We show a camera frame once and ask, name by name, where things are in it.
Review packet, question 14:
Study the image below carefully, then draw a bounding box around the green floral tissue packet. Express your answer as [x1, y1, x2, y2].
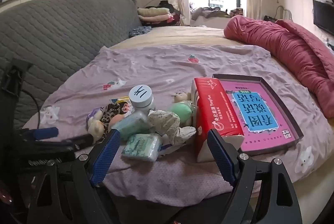
[121, 133, 163, 162]

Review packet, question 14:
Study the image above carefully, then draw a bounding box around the pile of clothes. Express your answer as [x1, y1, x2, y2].
[192, 6, 231, 20]

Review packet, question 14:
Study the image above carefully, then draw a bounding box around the peach makeup sponge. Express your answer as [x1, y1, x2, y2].
[108, 113, 128, 131]

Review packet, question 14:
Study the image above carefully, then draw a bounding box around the white round jar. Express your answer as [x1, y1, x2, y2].
[129, 85, 155, 113]

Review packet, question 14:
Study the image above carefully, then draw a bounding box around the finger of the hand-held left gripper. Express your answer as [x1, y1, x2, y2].
[16, 127, 59, 141]
[39, 134, 94, 153]

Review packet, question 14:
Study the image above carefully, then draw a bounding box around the leopard print plush toy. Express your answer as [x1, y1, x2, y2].
[87, 101, 128, 142]

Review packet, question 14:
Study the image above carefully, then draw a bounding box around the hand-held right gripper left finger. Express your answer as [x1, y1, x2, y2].
[26, 129, 122, 224]

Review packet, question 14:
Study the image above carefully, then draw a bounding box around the stack of folded clothes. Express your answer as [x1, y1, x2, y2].
[137, 0, 180, 28]

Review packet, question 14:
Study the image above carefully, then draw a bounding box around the grey quilted headboard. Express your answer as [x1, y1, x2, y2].
[0, 0, 143, 131]

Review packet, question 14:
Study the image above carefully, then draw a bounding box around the black television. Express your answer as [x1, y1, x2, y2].
[312, 0, 334, 35]

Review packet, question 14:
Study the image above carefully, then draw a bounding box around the light green tissue packet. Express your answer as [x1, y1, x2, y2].
[116, 111, 154, 141]

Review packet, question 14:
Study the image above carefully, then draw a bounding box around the metal rack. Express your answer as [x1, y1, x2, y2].
[277, 6, 294, 22]

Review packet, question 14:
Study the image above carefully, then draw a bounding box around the pink shallow box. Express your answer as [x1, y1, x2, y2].
[212, 73, 304, 157]

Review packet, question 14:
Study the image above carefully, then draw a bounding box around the blue patterned cloth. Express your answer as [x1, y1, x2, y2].
[129, 26, 152, 38]

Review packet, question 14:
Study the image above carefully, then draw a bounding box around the beige bed sheet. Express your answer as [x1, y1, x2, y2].
[108, 24, 334, 204]

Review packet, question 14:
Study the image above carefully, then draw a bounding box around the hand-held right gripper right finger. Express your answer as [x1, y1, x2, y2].
[206, 129, 303, 224]

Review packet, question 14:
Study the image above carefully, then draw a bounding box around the beige teddy bear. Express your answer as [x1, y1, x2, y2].
[173, 92, 192, 104]

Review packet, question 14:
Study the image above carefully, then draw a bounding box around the patterned beige sock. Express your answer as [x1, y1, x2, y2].
[147, 109, 197, 146]

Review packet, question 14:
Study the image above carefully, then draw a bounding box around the black cable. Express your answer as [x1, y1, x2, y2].
[22, 90, 42, 128]

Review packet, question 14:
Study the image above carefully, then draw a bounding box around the pink quilt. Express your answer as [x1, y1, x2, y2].
[224, 15, 334, 119]

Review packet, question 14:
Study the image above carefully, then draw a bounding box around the red tissue pack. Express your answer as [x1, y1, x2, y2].
[191, 77, 246, 163]

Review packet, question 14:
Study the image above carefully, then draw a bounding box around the purple white soft toy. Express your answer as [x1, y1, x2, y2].
[87, 107, 103, 123]

